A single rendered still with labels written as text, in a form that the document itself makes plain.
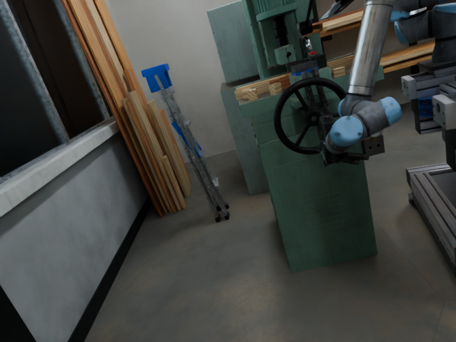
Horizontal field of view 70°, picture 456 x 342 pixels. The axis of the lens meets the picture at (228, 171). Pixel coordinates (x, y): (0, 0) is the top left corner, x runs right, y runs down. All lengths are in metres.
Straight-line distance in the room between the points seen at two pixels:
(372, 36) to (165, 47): 3.10
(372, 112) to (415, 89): 0.82
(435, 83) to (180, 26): 2.81
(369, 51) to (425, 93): 0.76
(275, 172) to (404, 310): 0.75
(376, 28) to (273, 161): 0.69
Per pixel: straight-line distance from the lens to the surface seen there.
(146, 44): 3.99
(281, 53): 1.52
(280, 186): 1.52
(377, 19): 1.08
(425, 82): 1.77
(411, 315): 1.55
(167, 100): 2.20
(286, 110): 1.43
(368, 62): 1.07
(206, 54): 3.89
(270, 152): 1.46
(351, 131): 0.91
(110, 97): 2.69
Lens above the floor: 1.12
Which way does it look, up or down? 19 degrees down
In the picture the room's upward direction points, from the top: 17 degrees counter-clockwise
